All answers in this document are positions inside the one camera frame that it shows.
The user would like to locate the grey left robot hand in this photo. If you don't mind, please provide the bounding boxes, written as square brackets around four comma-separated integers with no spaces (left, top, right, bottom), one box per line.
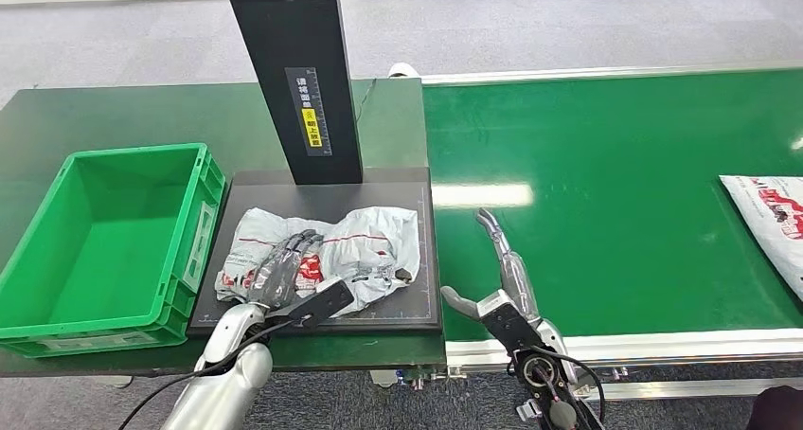
[246,229,326,310]

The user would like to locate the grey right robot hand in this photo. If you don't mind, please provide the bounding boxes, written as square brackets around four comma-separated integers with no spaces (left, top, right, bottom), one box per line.
[439,207,543,323]

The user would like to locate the white red-printed package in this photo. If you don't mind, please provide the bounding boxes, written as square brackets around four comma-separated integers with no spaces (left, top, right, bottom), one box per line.
[214,206,422,319]
[718,173,803,303]

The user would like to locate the green conveyor belt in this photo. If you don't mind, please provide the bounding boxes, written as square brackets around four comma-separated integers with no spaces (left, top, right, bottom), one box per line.
[422,68,803,345]

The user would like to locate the flat white red-printed package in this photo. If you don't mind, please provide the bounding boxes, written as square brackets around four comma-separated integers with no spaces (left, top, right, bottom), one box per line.
[718,173,803,303]

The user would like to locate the grey metal clamp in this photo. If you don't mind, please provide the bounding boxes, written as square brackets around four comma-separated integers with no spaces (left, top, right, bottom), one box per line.
[514,398,544,424]

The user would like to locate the black and yellow label sticker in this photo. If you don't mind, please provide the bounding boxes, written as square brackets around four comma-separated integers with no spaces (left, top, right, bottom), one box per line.
[284,66,334,158]

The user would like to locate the green plastic crate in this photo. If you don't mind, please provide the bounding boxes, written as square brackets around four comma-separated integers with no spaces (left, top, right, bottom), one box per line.
[0,142,227,360]

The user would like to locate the dark green table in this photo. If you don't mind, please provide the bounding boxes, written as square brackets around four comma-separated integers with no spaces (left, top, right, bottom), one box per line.
[0,78,449,380]

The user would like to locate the white roller end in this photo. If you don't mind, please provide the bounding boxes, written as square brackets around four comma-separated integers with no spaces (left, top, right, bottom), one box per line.
[385,62,423,81]

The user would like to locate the black scanner column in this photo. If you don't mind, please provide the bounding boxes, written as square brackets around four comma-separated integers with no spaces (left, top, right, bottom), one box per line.
[222,0,366,187]

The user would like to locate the dark rounded object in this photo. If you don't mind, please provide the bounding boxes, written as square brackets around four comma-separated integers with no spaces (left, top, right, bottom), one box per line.
[745,385,803,430]

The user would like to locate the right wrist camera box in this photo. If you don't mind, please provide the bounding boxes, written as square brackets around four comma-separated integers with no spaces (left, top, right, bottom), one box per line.
[479,290,548,354]

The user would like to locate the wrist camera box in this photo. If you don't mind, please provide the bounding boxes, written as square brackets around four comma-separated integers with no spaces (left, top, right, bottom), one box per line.
[283,278,356,330]
[479,290,548,354]

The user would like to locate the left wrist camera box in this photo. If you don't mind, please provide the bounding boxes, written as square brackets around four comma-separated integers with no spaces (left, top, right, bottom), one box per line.
[283,278,356,330]

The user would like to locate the black scanner base plate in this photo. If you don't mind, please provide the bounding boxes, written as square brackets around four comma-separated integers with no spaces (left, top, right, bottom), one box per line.
[186,167,445,338]

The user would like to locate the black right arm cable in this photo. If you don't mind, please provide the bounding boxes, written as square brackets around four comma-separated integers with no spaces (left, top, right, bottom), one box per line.
[531,344,608,423]

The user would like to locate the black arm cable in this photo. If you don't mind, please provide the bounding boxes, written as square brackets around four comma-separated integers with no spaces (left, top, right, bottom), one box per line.
[531,344,608,423]
[116,318,297,430]

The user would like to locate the metal bracket under table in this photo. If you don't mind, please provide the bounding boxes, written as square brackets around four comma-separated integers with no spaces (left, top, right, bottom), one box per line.
[369,365,470,393]

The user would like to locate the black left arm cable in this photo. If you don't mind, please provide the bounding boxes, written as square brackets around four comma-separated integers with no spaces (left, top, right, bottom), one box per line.
[116,318,297,430]

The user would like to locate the aluminium conveyor frame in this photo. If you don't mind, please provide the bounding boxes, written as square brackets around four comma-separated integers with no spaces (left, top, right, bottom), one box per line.
[419,59,803,403]

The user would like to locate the thin black table cable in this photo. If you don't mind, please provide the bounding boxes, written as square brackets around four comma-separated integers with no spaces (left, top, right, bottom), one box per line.
[354,79,378,126]

